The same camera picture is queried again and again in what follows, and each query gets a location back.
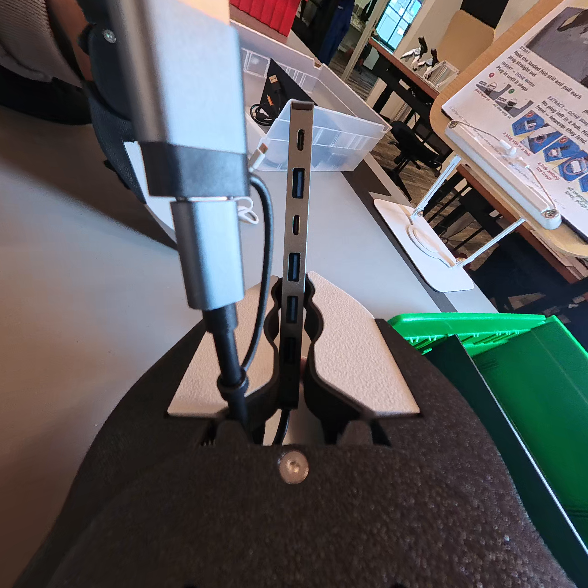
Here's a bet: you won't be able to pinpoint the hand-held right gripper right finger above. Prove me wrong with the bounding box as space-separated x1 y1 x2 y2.
303 271 422 420

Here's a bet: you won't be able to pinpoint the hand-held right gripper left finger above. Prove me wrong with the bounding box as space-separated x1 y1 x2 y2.
165 273 283 420

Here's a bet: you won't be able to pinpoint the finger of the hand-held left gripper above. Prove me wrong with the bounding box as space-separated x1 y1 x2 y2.
123 141 149 204

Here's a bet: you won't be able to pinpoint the silver usb hub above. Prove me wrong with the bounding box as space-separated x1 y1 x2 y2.
106 0 252 199

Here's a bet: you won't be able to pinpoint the thin dark grey cable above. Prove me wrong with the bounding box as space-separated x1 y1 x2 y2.
238 176 275 384

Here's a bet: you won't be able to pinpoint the green plastic bin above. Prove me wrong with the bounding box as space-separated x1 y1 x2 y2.
425 334 588 572
386 313 588 577

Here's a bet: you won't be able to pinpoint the clear plastic bin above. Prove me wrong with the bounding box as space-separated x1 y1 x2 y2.
229 21 392 174

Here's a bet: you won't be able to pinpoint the person's left forearm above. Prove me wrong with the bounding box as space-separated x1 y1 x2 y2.
0 0 92 88

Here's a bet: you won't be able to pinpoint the green plastic bin, black divider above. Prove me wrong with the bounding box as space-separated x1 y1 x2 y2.
425 334 588 572

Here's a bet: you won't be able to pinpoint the red ribbed crate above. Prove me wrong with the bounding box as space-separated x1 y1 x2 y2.
229 0 300 32

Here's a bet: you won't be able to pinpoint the black office chair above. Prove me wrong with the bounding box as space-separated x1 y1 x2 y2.
387 120 443 179

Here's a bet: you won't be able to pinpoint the dark blue jacket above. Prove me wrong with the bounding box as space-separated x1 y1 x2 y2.
316 0 357 66

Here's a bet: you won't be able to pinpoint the wooden desk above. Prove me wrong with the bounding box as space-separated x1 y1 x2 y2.
367 37 443 116

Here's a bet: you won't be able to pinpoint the window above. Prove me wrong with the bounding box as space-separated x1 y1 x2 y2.
376 0 426 52

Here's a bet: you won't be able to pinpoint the silver metal tools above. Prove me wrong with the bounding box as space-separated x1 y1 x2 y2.
399 38 445 82

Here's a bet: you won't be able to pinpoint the white stand with instruction sheet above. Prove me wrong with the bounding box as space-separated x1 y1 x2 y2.
429 0 588 263

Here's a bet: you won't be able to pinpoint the printed instruction sheet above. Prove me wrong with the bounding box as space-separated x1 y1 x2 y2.
442 0 588 217

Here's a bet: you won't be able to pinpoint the white usb cable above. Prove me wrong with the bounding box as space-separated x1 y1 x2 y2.
238 142 273 227

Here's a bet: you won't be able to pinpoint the black cables in clear bin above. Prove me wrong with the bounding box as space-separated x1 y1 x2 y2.
258 57 319 126

